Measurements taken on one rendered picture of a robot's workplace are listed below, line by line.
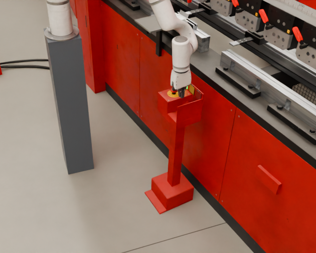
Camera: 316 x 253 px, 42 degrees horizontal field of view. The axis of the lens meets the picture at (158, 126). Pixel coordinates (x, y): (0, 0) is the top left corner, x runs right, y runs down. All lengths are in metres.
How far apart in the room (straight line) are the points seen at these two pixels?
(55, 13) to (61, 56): 0.24
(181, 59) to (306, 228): 0.98
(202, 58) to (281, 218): 0.96
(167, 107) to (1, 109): 1.77
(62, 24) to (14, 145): 1.22
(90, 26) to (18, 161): 1.15
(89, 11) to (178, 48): 1.44
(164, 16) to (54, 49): 0.70
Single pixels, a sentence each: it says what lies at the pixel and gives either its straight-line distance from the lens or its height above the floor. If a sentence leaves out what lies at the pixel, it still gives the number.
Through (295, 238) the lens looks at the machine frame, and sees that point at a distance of 2.17.
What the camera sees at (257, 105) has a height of 0.88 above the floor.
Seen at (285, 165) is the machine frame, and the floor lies 0.73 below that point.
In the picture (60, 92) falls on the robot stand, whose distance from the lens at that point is 2.46.
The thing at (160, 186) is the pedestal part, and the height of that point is 0.12.
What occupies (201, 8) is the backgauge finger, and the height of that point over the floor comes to 1.00.
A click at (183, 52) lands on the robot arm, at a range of 1.94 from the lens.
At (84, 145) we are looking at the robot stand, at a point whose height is 0.24.
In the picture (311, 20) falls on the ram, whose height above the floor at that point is 1.36.
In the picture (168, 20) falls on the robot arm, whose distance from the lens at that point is 1.90.
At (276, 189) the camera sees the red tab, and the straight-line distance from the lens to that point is 2.07.
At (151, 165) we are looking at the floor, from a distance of 2.91.
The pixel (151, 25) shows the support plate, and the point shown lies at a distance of 2.44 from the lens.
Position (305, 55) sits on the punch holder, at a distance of 1.85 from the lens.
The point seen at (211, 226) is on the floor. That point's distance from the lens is 2.60.
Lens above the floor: 2.04
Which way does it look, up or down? 39 degrees down
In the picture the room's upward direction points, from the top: 2 degrees clockwise
